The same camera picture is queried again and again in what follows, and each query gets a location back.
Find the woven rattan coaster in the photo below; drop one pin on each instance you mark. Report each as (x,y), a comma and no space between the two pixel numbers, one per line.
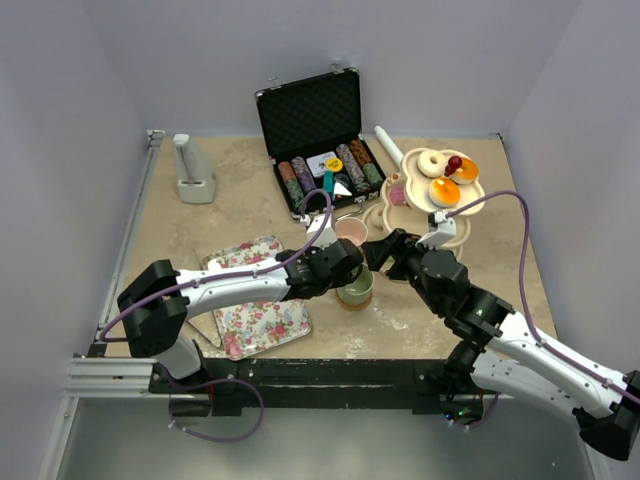
(354,307)

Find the pink ceramic cup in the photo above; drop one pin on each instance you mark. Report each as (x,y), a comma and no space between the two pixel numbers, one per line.
(352,229)

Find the metal tongs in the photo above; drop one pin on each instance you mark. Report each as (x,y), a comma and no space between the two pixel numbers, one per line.
(217,344)

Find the floral serving tray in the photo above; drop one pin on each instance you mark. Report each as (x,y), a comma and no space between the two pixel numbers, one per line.
(249,329)

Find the white glazed donut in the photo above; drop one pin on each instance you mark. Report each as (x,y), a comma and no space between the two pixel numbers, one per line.
(432,163)
(377,219)

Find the black poker chip case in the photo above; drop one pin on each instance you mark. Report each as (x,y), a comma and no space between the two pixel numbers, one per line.
(313,116)

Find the black base frame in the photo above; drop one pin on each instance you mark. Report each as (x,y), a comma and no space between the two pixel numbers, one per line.
(226,388)

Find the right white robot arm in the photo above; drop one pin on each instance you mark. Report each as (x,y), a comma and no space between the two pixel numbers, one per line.
(498,350)

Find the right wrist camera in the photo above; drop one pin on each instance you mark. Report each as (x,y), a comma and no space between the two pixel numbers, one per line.
(441,230)

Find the green ceramic cup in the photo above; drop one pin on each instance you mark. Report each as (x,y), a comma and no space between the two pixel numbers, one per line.
(359,289)

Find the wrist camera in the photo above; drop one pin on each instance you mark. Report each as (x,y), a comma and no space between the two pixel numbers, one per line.
(441,230)
(319,230)

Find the orange glazed donut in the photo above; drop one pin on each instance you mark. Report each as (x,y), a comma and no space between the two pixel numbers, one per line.
(466,171)

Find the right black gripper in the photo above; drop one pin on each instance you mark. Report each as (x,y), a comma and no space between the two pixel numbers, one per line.
(378,252)

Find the pink wafer sweet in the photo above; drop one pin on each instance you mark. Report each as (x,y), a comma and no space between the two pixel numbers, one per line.
(397,196)

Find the white clamp device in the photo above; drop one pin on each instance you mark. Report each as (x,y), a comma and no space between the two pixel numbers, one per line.
(195,176)

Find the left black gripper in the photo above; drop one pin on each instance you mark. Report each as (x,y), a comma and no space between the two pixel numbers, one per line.
(348,279)

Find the cream three-tier cake stand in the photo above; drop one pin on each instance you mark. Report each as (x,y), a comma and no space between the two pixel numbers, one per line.
(428,181)

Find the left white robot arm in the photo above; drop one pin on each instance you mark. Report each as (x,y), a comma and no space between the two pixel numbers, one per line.
(156,304)

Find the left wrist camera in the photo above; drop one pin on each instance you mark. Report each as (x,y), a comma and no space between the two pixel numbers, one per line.
(319,230)

